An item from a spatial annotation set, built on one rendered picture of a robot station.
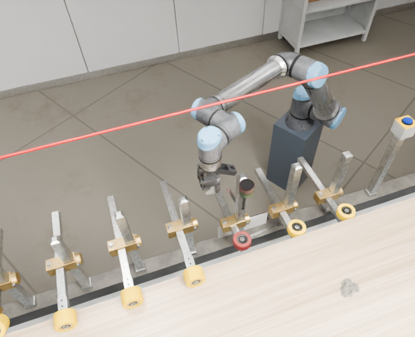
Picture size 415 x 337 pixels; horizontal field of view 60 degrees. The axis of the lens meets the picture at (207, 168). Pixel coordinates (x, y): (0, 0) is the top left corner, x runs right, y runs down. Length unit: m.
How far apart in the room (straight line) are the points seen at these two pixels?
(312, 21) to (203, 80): 1.58
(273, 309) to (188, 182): 1.67
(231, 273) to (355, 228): 0.59
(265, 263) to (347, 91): 2.66
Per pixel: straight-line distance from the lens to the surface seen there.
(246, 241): 1.61
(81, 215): 2.95
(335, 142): 3.36
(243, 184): 1.43
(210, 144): 1.32
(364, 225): 1.76
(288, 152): 2.61
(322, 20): 4.79
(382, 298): 1.62
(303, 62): 1.80
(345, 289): 1.57
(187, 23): 4.09
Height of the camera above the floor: 2.31
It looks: 50 degrees down
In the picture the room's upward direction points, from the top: 3 degrees counter-clockwise
